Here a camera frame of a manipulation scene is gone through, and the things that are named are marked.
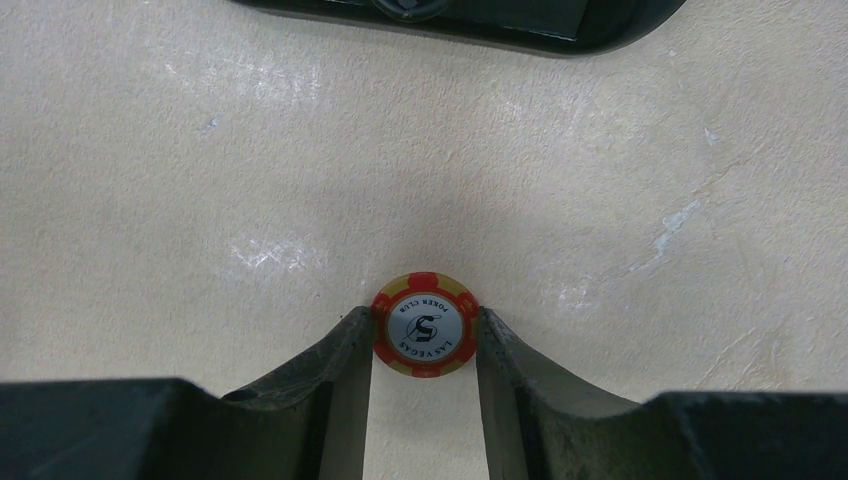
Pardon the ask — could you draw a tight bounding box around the black poker set case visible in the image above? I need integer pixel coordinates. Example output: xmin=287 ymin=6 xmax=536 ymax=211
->
xmin=240 ymin=0 xmax=685 ymax=58

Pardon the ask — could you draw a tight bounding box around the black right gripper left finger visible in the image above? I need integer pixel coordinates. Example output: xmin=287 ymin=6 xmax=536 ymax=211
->
xmin=1 ymin=307 xmax=374 ymax=479

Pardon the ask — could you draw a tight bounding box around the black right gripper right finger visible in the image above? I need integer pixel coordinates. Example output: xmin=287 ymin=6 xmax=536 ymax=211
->
xmin=476 ymin=309 xmax=847 ymax=479

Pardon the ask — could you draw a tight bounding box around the red poker chip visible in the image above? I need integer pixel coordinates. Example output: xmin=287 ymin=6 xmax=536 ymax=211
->
xmin=370 ymin=272 xmax=481 ymax=378

